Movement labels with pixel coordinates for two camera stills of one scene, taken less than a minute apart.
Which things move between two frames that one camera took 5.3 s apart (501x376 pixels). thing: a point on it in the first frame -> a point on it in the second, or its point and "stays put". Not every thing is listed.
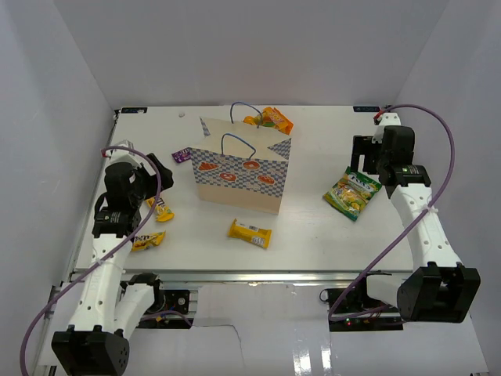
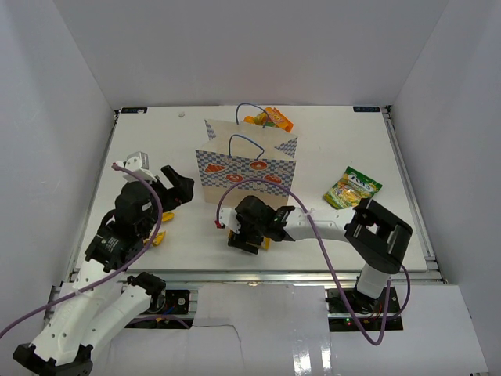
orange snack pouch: [272, 117] stays put
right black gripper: [363, 146] -> [239, 240]
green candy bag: [351, 193] stays put
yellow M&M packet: [144, 241] stays put
